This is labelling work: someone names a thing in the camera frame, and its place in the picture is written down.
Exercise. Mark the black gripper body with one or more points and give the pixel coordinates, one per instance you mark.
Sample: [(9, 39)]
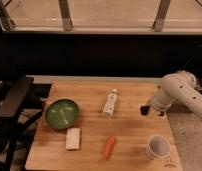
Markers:
[(154, 113)]

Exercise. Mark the small yellow eraser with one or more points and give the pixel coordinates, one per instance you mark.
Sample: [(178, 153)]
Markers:
[(148, 111)]

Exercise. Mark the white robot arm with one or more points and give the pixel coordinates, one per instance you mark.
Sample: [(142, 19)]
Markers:
[(179, 86)]

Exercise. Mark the white ceramic cup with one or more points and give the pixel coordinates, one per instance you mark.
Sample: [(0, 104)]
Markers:
[(158, 147)]

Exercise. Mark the green ceramic bowl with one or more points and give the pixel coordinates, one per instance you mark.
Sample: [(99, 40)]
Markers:
[(62, 114)]

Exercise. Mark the white plastic bottle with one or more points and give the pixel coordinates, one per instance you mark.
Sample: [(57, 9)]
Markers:
[(110, 103)]

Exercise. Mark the orange carrot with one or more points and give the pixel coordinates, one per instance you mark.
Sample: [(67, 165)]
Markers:
[(109, 147)]

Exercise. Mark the white sponge block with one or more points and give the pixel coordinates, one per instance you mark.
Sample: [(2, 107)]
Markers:
[(73, 139)]

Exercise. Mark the black chair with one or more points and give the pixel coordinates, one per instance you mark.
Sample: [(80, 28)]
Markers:
[(10, 129)]

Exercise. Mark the metal window frame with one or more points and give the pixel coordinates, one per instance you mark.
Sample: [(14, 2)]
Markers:
[(165, 17)]

